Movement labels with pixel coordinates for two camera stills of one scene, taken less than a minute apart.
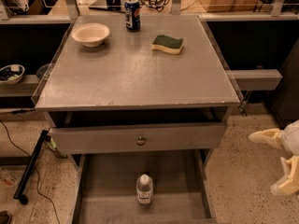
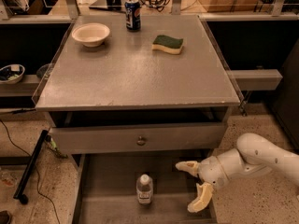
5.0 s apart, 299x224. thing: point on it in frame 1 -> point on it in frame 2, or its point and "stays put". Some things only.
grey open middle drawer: x=141 y=187 stays put
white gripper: x=291 y=138 -> x=210 y=171
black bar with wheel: x=19 y=193 stays put
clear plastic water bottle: x=145 y=189 stays put
